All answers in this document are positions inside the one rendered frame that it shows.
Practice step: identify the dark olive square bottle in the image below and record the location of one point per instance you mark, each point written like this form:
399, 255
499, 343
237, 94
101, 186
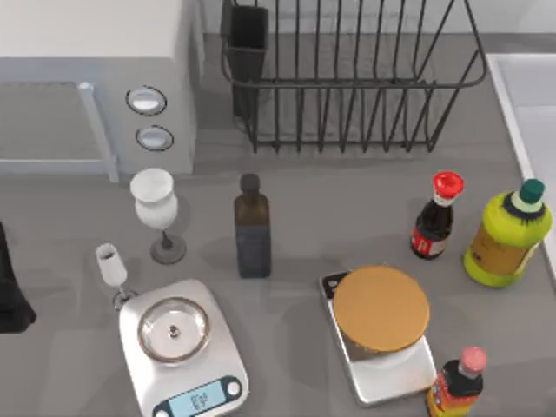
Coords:
253, 234

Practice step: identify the large white goblet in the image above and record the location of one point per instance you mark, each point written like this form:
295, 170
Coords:
154, 204

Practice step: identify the small microwave knob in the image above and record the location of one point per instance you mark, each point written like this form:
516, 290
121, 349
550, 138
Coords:
154, 138

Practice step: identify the scale with wooden round plate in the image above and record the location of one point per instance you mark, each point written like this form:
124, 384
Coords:
382, 317

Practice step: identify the dark bottle with red cap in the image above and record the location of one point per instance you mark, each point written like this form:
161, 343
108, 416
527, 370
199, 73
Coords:
433, 226

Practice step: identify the dark cutlery holder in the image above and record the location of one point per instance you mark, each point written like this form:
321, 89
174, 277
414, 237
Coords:
244, 48

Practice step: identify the silver scale with display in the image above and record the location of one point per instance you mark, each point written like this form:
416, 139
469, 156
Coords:
182, 347

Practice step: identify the large microwave knob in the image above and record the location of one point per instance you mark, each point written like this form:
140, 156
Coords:
146, 101

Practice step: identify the small white goblet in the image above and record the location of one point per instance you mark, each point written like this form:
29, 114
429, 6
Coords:
111, 269

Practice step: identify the pale microwave oven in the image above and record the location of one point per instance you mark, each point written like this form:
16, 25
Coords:
156, 52

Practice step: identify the yellow-green bottle with green cap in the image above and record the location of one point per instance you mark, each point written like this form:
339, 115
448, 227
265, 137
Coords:
504, 243

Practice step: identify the orange bottle with pink cap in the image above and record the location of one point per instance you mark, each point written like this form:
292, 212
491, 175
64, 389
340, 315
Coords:
458, 386

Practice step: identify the white sink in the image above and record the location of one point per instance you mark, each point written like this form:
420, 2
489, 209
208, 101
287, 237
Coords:
527, 130

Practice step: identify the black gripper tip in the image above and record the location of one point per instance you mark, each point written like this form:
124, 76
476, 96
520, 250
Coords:
11, 286

